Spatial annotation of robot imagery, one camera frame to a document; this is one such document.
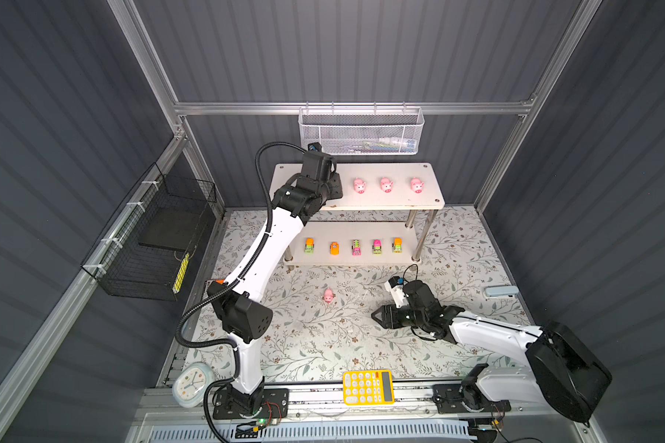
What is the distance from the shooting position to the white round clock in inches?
29.1

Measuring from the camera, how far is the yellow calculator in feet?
2.47

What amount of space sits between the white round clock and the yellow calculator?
0.39 metres
